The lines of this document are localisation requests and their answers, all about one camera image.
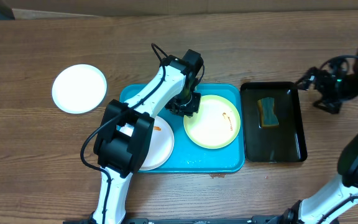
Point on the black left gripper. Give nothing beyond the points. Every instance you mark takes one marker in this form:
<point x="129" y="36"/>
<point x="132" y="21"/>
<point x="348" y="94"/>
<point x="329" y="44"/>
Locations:
<point x="191" y="111"/>

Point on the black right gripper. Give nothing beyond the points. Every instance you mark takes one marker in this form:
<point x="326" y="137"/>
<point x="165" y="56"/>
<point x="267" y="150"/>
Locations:
<point x="319" y="88"/>

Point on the yellow plate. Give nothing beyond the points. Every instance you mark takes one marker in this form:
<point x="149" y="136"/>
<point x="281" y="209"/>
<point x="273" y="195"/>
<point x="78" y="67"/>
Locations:
<point x="216" y="124"/>

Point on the green yellow sponge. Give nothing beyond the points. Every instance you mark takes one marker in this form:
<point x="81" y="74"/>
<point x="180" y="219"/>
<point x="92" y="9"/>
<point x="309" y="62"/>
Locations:
<point x="267" y="116"/>

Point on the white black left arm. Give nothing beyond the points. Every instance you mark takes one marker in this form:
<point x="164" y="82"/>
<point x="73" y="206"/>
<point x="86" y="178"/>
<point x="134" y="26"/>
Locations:
<point x="124" y="136"/>

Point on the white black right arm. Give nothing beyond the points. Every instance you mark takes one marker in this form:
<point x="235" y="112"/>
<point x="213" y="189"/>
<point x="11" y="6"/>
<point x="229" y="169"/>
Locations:
<point x="341" y="193"/>

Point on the teal plastic tray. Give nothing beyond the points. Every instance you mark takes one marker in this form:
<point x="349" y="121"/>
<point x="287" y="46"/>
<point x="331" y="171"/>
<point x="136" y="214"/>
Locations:
<point x="187" y="157"/>

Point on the black water tray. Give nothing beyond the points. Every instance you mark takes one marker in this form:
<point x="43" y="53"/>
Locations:
<point x="285" y="143"/>

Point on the white plate with ketchup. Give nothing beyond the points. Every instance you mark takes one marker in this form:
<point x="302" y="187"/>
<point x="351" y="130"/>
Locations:
<point x="161" y="145"/>

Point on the brown cardboard backdrop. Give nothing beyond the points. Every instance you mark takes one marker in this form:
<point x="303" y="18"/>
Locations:
<point x="171" y="7"/>

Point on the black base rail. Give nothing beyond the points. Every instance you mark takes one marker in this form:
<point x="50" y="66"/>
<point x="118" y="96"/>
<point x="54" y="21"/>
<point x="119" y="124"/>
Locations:
<point x="258" y="219"/>

